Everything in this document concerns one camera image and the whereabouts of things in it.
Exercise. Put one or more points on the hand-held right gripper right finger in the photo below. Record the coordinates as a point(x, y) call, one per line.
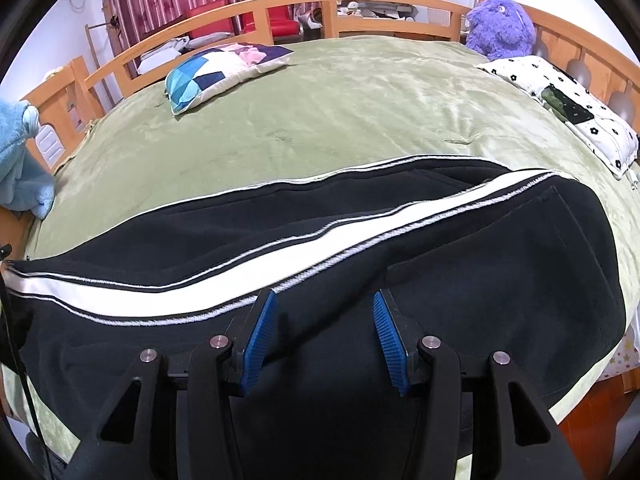
point(392, 345)

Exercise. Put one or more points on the white appliance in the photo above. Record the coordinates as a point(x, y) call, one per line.
point(309, 17)

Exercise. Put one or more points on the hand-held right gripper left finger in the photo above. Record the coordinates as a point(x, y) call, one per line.
point(260, 340)

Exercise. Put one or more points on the green blanket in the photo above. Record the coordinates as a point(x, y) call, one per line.
point(350, 110)

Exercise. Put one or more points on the star patterned sheet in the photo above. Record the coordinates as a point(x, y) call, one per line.
point(631, 347)

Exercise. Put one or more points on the wooden bed frame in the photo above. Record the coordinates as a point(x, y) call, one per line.
point(295, 1)

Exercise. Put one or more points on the white bedding bundle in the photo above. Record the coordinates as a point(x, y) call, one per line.
point(160, 55)

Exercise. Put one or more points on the white floral pillow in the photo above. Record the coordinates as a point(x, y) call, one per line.
point(530, 72)

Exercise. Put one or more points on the black pants with white stripe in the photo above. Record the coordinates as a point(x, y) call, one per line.
point(500, 270)

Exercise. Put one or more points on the purple plush toy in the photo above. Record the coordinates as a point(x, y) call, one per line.
point(500, 25)

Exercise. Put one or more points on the light blue cloth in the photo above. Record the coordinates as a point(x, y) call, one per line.
point(20, 160)

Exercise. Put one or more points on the red chair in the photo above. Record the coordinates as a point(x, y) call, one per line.
point(210, 15)
point(280, 20)

